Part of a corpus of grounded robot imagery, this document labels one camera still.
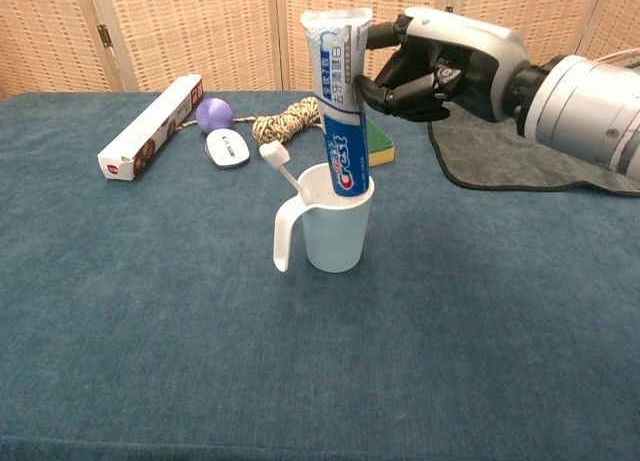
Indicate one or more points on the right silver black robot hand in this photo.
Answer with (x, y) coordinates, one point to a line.
(465, 56)

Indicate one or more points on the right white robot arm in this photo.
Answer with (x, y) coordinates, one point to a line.
(590, 111)

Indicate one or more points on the white computer mouse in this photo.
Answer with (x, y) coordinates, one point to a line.
(227, 149)

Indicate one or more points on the grey towel with black trim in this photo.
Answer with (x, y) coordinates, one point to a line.
(500, 156)

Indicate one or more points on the blue tablecloth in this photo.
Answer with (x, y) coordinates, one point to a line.
(200, 356)

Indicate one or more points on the long white cardboard box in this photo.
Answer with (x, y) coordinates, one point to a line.
(145, 131)

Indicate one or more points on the bamboo folding screen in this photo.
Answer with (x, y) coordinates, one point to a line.
(200, 31)

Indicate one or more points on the green yellow sponge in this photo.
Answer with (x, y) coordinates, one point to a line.
(381, 143)

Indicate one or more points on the purple ball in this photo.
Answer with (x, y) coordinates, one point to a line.
(214, 113)

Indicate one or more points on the blue white toothpaste tube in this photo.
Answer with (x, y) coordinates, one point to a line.
(342, 106)

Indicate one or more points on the white toothbrush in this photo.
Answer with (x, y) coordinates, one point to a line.
(280, 158)

